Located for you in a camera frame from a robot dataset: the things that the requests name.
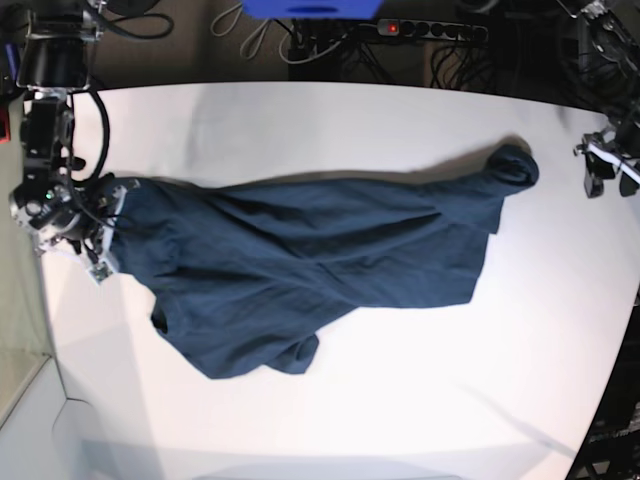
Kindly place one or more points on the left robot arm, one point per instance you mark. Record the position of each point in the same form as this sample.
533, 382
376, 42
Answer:
612, 42

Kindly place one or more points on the blue box at top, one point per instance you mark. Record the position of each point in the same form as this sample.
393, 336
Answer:
311, 9

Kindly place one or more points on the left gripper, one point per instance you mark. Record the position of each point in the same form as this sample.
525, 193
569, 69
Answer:
605, 161

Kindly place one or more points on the blue object at left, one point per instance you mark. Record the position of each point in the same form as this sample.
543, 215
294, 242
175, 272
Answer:
12, 54

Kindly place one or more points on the black power strip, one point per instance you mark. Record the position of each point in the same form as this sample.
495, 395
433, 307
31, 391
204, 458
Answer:
431, 30

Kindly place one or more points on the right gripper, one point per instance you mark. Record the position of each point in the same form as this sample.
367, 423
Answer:
85, 232

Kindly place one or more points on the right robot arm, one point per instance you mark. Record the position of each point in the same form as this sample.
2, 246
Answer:
55, 67

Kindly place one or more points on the red clamp at table edge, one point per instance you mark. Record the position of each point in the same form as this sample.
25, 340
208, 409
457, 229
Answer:
5, 129

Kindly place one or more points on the dark blue t-shirt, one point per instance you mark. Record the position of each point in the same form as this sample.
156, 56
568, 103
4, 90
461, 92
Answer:
245, 276

